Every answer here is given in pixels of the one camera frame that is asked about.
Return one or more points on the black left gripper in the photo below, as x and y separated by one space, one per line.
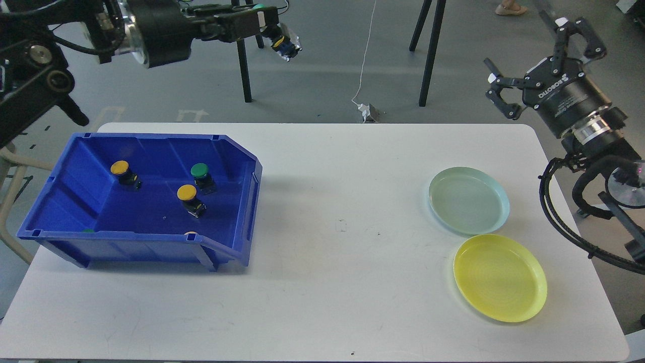
160 33

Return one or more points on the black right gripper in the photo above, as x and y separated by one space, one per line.
572 103

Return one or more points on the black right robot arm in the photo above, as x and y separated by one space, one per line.
611 177

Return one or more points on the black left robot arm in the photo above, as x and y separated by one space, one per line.
35 71

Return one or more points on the light green plate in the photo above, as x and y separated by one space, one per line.
468 201

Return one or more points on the yellow plate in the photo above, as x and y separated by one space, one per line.
500 278

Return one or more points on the left black tripod legs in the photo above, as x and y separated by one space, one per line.
243 62

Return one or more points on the black tripod legs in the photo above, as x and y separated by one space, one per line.
437 23
243 62

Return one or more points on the person's foot in sandal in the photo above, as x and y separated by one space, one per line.
510 8

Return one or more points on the right black tripod legs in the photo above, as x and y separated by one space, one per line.
437 23

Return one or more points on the blue plastic bin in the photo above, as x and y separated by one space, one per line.
146 225

